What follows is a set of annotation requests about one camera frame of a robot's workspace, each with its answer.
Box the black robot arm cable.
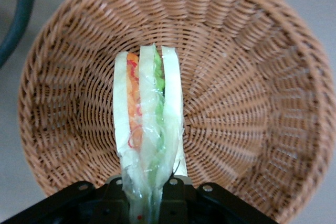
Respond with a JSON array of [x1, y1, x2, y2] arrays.
[[0, 0, 36, 68]]

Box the round brown wicker basket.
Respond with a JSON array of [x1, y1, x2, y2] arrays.
[[17, 0, 331, 224]]

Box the plastic-wrapped triangle sandwich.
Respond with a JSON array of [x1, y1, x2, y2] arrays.
[[113, 43, 188, 224]]

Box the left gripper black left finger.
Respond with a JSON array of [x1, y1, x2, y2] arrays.
[[0, 177, 131, 224]]

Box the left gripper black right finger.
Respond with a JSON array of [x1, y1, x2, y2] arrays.
[[160, 176, 279, 224]]

